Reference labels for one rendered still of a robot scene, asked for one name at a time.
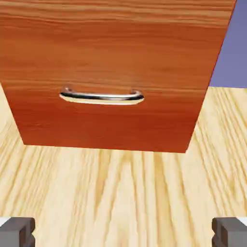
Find reddish wood cabinet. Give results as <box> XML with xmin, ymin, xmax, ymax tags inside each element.
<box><xmin>0</xmin><ymin>0</ymin><xmax>237</xmax><ymax>154</ymax></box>

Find curved silver metal handle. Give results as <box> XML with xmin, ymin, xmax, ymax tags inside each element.
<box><xmin>59</xmin><ymin>87</ymin><xmax>145</xmax><ymax>106</ymax></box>

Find reddish wood drawer front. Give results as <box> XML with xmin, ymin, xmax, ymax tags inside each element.
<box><xmin>1</xmin><ymin>81</ymin><xmax>210</xmax><ymax>154</ymax></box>

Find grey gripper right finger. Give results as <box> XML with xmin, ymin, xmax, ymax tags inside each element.
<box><xmin>211</xmin><ymin>217</ymin><xmax>247</xmax><ymax>247</ymax></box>

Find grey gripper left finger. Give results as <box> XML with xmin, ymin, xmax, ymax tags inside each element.
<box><xmin>0</xmin><ymin>217</ymin><xmax>36</xmax><ymax>247</ymax></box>

